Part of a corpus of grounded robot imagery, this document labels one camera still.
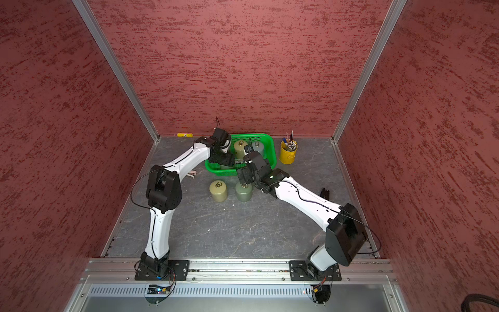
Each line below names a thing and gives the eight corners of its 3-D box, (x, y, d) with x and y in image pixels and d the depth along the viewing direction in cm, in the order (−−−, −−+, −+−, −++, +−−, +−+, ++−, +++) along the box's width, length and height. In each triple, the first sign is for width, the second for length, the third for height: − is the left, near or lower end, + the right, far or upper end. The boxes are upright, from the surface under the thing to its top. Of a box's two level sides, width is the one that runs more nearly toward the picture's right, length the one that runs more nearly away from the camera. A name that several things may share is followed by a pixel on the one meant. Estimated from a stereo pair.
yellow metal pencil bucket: (279, 167, 109) (283, 147, 96) (278, 153, 116) (281, 132, 102) (292, 167, 109) (298, 147, 96) (290, 153, 116) (295, 132, 102)
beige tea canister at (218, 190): (211, 202, 95) (208, 193, 88) (213, 189, 100) (210, 180, 92) (226, 202, 95) (224, 193, 88) (228, 189, 100) (226, 180, 92)
